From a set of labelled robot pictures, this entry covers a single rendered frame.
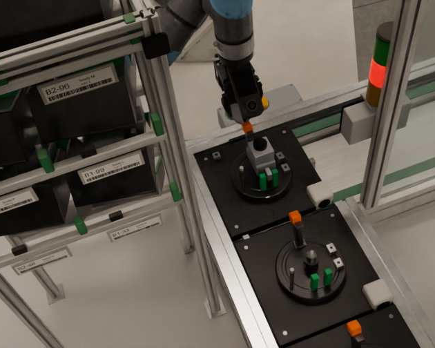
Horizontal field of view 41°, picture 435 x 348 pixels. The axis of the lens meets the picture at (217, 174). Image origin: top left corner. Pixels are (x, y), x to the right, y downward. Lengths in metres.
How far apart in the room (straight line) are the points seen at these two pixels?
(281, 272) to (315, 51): 0.79
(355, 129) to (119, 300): 0.64
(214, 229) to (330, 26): 0.82
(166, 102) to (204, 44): 0.99
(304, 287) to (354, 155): 0.41
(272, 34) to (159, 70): 1.15
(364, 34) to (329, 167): 1.79
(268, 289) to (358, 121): 0.38
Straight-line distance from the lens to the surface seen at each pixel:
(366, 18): 3.25
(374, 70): 1.04
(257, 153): 1.24
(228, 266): 1.24
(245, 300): 1.22
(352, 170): 1.43
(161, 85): 0.72
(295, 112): 1.48
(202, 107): 1.64
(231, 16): 1.10
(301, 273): 1.20
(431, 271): 1.39
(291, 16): 1.90
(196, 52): 1.75
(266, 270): 1.22
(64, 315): 1.38
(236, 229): 1.27
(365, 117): 1.11
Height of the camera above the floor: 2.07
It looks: 54 degrees down
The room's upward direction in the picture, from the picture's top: 9 degrees counter-clockwise
